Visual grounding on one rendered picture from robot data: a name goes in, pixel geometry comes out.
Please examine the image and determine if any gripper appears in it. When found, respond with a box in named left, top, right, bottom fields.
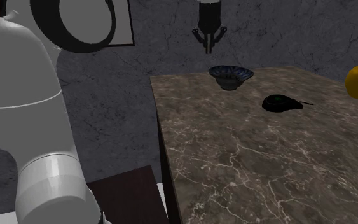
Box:
left=191, top=2, right=228, bottom=55

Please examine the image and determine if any blue patterned bowl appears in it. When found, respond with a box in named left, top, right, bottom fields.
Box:
left=209, top=65, right=255, bottom=92

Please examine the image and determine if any black computer mouse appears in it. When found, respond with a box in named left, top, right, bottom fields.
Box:
left=261, top=94, right=315, bottom=113

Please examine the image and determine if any brown marble table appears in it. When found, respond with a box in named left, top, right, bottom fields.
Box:
left=149, top=66, right=358, bottom=224

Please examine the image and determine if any grey wall picture black frame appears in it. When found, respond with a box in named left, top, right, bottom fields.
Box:
left=106, top=0, right=135, bottom=48

